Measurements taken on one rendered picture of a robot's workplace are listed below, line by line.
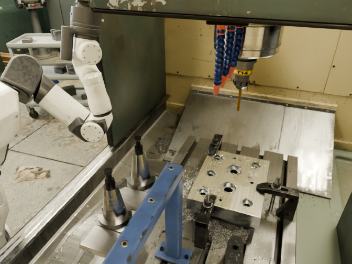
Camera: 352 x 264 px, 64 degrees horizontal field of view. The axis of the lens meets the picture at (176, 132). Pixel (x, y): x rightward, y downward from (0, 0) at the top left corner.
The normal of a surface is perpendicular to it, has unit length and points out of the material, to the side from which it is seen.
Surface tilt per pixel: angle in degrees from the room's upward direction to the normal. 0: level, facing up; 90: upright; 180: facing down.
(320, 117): 24
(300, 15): 112
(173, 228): 90
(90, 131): 90
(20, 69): 54
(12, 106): 68
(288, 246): 0
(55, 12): 89
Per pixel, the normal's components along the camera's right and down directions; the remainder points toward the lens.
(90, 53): 0.59, 0.36
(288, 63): -0.36, 0.49
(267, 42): 0.33, 0.50
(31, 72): 0.60, -0.21
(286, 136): -0.15, -0.58
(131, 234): 0.00, -0.85
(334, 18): -0.32, 0.78
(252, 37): -0.13, 0.52
